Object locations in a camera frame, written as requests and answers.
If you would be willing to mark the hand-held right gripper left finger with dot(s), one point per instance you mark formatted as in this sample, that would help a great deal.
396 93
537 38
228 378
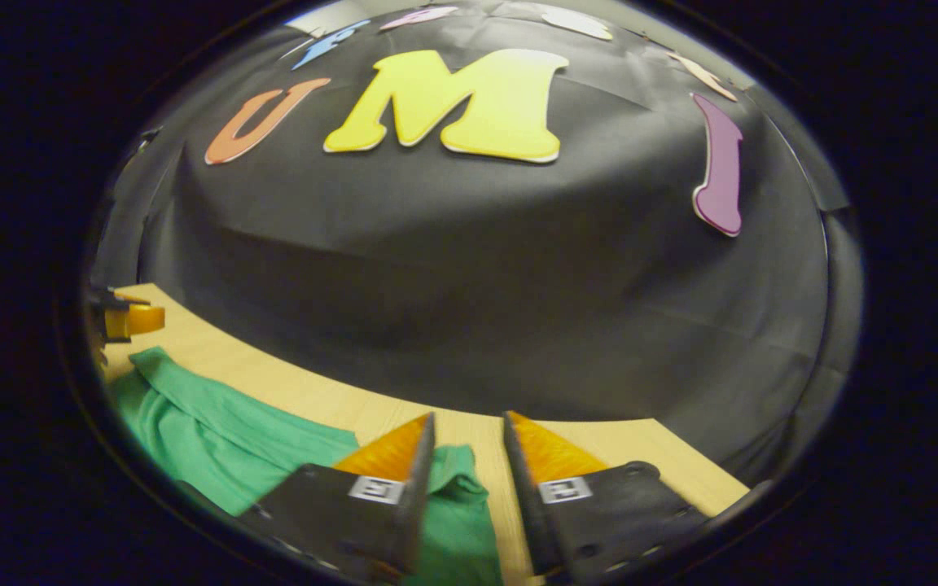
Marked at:
339 513

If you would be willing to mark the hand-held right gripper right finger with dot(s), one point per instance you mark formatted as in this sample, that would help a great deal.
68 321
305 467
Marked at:
599 513

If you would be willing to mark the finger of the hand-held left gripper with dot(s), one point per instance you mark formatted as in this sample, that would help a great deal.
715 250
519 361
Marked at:
139 321
115 298

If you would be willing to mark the green T-shirt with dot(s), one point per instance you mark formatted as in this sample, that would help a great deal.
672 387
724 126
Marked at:
208 431

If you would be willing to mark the black backdrop cloth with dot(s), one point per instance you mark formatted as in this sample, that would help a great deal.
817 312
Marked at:
477 268

